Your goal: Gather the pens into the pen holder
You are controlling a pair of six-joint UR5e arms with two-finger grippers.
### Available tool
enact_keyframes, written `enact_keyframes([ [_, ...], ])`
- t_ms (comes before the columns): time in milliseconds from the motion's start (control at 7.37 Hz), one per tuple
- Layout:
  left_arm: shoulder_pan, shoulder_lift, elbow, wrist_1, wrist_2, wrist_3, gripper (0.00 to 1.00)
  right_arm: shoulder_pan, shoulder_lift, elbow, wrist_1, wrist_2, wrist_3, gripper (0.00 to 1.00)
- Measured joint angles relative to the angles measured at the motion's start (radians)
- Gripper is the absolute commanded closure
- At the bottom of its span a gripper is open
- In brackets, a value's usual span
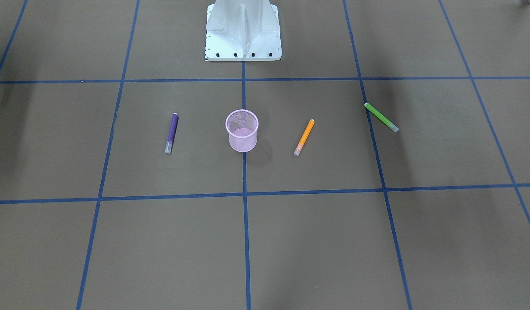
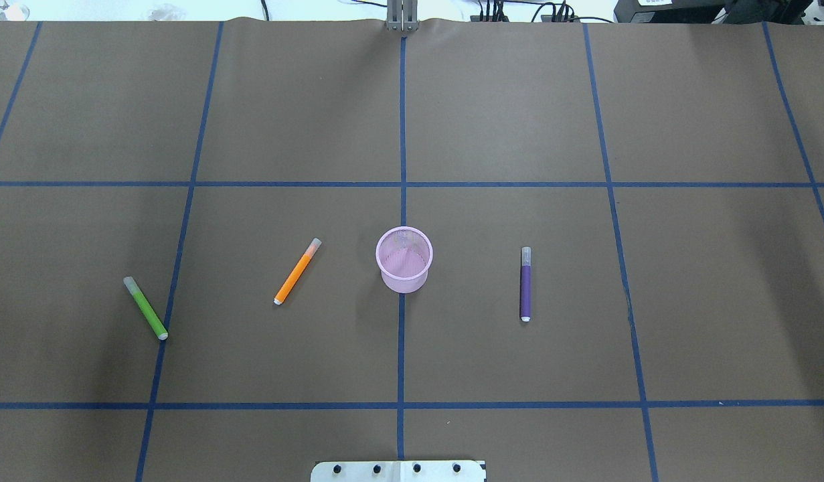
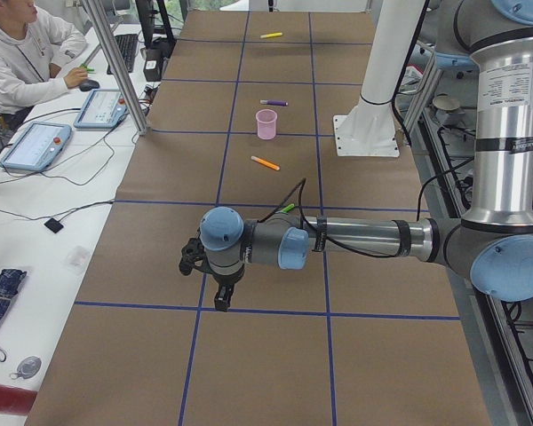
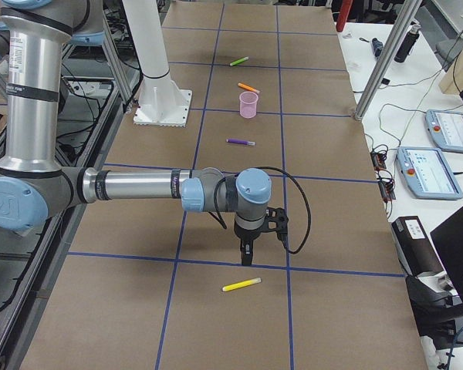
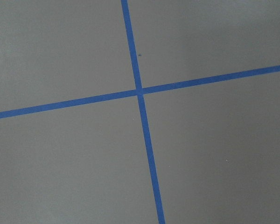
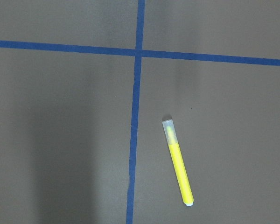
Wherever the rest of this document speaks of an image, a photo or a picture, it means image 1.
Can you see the green marker pen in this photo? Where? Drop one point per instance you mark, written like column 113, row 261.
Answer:
column 381, row 117

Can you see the orange marker pen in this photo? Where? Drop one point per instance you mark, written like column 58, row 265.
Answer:
column 304, row 137

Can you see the purple marker pen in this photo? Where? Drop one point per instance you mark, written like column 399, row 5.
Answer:
column 171, row 134

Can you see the pink mesh pen holder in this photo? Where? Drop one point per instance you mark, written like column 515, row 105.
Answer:
column 241, row 126

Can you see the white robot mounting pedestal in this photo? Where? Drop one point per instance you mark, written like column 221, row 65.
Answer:
column 242, row 30

